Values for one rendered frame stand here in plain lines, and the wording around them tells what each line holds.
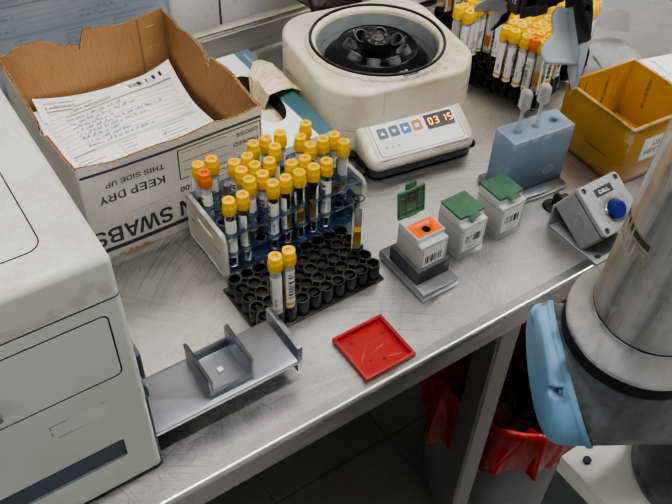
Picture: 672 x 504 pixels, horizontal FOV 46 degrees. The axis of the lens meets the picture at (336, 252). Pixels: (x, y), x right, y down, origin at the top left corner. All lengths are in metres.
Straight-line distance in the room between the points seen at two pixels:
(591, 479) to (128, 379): 0.44
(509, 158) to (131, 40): 0.56
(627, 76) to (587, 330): 0.73
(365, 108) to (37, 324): 0.61
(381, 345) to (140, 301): 0.29
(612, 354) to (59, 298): 0.40
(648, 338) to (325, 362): 0.41
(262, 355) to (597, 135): 0.58
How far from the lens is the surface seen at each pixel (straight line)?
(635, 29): 1.57
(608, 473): 0.84
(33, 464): 0.74
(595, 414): 0.64
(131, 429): 0.76
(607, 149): 1.16
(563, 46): 0.93
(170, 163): 0.97
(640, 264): 0.54
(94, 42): 1.19
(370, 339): 0.91
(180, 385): 0.83
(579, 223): 1.04
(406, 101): 1.12
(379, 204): 1.07
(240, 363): 0.84
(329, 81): 1.10
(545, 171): 1.12
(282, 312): 0.90
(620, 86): 1.28
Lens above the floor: 1.59
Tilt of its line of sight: 45 degrees down
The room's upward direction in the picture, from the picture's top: 2 degrees clockwise
